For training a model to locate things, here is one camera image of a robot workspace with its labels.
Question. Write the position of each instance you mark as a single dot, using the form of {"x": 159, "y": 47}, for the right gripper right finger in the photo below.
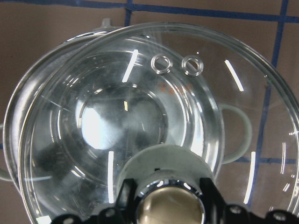
{"x": 217, "y": 211}

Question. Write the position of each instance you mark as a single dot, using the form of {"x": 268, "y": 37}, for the glass pot lid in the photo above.
{"x": 266, "y": 178}

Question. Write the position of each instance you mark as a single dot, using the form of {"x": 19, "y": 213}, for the grey-green cooking pot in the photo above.
{"x": 101, "y": 97}

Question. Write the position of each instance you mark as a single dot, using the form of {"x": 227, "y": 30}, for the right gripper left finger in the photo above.
{"x": 120, "y": 213}

